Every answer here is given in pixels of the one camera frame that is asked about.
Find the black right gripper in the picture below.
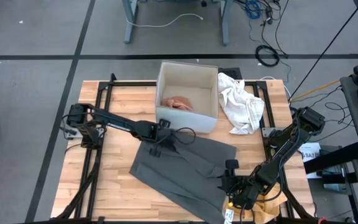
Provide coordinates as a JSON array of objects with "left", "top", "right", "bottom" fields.
[{"left": 220, "top": 175, "right": 261, "bottom": 210}]

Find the beige fabric box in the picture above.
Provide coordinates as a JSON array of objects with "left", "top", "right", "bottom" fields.
[{"left": 154, "top": 60, "right": 220, "bottom": 135}]

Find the pink towel with pale stripes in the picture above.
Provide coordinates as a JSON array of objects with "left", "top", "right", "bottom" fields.
[{"left": 160, "top": 95, "right": 196, "bottom": 112}]

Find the grey towel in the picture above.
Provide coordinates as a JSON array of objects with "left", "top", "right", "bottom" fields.
[{"left": 129, "top": 131, "right": 238, "bottom": 224}]

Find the yellow towel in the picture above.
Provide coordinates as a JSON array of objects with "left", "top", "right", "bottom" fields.
[{"left": 222, "top": 183, "right": 289, "bottom": 224}]

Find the white checked towel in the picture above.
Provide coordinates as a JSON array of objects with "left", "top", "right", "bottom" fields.
[{"left": 217, "top": 72, "right": 265, "bottom": 136}]

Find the white label card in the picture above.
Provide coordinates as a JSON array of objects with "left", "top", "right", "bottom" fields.
[{"left": 223, "top": 208, "right": 236, "bottom": 224}]

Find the white paper sheet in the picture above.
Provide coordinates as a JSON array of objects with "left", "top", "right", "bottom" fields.
[{"left": 300, "top": 142, "right": 321, "bottom": 180}]

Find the black perforated floor panel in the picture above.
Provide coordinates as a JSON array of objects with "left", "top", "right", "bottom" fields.
[{"left": 218, "top": 67, "right": 244, "bottom": 81}]

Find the thin black pole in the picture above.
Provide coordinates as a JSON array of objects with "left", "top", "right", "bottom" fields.
[{"left": 287, "top": 0, "right": 358, "bottom": 102}]

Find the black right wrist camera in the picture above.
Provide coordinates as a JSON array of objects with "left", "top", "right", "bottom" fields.
[{"left": 224, "top": 159, "right": 240, "bottom": 177}]

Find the black aluminium table frame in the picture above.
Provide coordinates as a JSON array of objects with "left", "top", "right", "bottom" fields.
[{"left": 54, "top": 73, "right": 318, "bottom": 224}]

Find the coiled black cable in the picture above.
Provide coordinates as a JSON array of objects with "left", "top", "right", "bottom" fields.
[{"left": 254, "top": 44, "right": 281, "bottom": 68}]

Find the grey desk leg frame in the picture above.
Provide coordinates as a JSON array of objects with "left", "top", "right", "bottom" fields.
[{"left": 121, "top": 0, "right": 234, "bottom": 47}]

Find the white floor cable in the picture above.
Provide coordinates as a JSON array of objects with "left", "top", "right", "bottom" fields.
[{"left": 126, "top": 12, "right": 204, "bottom": 29}]

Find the yellow cable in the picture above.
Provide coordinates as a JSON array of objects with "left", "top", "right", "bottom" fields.
[{"left": 288, "top": 63, "right": 358, "bottom": 102}]

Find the blue cable bundle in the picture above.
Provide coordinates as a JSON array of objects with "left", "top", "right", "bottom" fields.
[{"left": 244, "top": 0, "right": 262, "bottom": 20}]

